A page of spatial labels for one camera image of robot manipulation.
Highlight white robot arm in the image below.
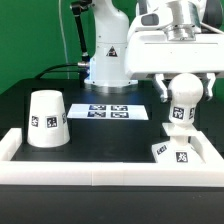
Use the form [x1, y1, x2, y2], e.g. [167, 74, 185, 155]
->
[84, 0, 224, 102]

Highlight white U-shaped fence frame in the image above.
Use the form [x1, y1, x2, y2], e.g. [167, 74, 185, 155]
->
[0, 128, 224, 187]

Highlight white lamp shade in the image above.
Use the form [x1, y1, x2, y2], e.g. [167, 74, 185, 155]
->
[27, 90, 70, 148]

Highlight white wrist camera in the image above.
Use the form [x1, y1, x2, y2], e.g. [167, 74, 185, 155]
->
[129, 11, 173, 33]

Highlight black cable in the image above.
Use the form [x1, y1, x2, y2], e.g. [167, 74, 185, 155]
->
[34, 63, 84, 80]

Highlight white hanging cable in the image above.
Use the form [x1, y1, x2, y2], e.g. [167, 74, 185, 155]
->
[58, 0, 71, 80]

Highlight marker tag sheet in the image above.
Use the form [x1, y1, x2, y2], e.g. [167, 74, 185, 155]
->
[67, 104, 148, 120]

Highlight white lamp bulb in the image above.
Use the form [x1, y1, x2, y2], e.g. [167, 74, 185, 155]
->
[168, 73, 203, 127]

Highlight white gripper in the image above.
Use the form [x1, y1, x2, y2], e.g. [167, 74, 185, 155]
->
[124, 31, 224, 103]

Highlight black camera stand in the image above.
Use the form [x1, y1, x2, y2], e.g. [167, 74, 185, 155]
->
[70, 0, 92, 62]

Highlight white lamp base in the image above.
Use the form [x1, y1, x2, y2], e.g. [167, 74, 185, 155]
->
[151, 122, 205, 164]

